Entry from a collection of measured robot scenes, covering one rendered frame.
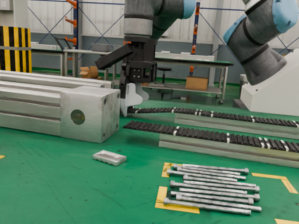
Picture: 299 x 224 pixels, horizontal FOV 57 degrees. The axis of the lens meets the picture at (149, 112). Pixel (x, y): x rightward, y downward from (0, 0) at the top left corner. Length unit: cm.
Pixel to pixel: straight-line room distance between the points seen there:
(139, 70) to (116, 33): 776
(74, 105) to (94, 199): 24
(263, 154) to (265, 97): 47
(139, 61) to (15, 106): 32
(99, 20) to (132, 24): 793
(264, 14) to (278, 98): 28
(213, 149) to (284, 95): 52
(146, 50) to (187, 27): 750
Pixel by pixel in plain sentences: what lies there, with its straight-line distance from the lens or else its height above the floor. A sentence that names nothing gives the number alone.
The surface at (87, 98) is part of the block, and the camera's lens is 54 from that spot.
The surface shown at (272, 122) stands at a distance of 74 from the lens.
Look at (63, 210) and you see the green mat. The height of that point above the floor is 78.
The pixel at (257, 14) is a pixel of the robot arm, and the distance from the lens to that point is 100.
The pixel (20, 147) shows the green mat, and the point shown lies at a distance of 55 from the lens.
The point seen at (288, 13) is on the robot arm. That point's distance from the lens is 100.
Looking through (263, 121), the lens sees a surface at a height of 81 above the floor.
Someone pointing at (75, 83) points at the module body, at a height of 86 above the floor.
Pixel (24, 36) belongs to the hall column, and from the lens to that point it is 401.
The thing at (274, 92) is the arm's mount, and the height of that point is 85.
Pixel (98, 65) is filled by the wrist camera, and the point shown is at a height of 91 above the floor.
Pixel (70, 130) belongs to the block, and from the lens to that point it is 58.
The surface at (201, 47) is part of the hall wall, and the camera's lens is 819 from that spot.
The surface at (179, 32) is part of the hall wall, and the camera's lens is 821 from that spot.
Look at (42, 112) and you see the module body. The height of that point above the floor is 83.
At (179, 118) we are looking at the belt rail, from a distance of 73.
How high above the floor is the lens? 97
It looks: 13 degrees down
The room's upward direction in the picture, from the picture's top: 4 degrees clockwise
